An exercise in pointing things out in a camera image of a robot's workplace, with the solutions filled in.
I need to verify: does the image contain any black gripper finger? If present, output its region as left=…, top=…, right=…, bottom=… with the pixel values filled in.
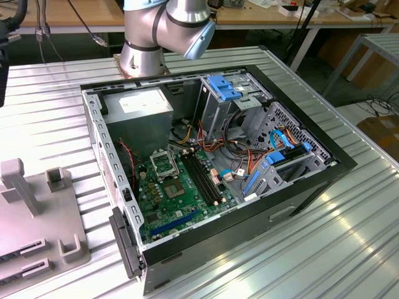
left=0, top=51, right=11, bottom=108

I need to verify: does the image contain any small cardboard box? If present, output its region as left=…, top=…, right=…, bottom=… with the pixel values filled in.
left=356, top=114, right=399, bottom=163

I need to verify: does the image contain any blue disk carrier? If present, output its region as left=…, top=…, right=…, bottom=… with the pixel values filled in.
left=264, top=141, right=312, bottom=168

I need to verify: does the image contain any black case handle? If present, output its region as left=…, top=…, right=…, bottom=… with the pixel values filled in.
left=108, top=206, right=147, bottom=280

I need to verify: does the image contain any red black twisted wire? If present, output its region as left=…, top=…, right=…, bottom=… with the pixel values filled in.
left=117, top=140, right=140, bottom=191

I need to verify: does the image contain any grey parts rack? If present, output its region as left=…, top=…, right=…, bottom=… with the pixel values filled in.
left=0, top=157, right=92, bottom=285

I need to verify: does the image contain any grey metal drive cage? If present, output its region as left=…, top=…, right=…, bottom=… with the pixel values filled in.
left=198, top=74, right=272, bottom=143

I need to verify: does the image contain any yellow black wire bundle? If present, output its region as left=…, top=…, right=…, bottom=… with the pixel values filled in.
left=170, top=120, right=200, bottom=147

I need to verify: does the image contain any large brown cardboard box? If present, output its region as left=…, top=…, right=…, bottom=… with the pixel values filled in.
left=317, top=31, right=399, bottom=91

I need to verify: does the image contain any dark RAM stick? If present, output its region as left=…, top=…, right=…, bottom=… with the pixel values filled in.
left=0, top=252, right=22, bottom=264
left=0, top=273, right=25, bottom=283

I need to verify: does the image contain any wooden desk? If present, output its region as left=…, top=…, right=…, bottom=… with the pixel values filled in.
left=0, top=0, right=399, bottom=72

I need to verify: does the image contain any white metal table frame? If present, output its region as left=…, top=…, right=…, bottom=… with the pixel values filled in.
left=322, top=32, right=399, bottom=98

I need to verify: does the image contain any black RAM slot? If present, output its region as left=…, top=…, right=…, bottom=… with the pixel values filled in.
left=194, top=152, right=225, bottom=203
left=181, top=154, right=213, bottom=208
left=190, top=153, right=221, bottom=205
left=186, top=154, right=218, bottom=207

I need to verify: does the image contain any white box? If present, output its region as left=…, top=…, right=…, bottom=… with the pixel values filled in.
left=278, top=3, right=319, bottom=19

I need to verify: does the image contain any black tripod leg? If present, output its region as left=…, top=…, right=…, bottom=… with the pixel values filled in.
left=282, top=0, right=322, bottom=71

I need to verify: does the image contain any CPU socket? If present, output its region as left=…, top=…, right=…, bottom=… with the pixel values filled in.
left=162, top=180, right=185, bottom=200

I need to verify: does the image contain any light blue data wire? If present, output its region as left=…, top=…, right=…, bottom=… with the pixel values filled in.
left=268, top=128, right=296, bottom=151

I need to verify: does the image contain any blue expansion slot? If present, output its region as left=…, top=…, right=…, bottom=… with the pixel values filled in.
left=149, top=209, right=200, bottom=237

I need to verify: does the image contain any green motherboard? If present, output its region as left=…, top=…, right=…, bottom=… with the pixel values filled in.
left=135, top=148, right=241, bottom=246

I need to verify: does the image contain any blue plastic rail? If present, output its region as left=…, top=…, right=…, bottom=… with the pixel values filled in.
left=242, top=169, right=261, bottom=194

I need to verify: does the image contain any thick black cable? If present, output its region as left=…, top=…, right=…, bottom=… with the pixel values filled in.
left=0, top=0, right=29, bottom=52

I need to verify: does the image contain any blue plastic drive latch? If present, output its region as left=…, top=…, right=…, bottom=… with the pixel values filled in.
left=208, top=75, right=244, bottom=102

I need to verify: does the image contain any grey perforated disk bay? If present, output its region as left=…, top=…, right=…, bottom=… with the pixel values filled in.
left=241, top=101, right=340, bottom=202

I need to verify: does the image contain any grey power supply unit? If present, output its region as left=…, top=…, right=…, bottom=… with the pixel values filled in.
left=102, top=88, right=175, bottom=163

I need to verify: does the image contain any orange black wire bundle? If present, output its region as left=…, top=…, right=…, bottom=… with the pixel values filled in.
left=199, top=120, right=272, bottom=175

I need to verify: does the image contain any black PC case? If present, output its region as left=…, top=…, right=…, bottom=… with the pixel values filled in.
left=79, top=64, right=358, bottom=296

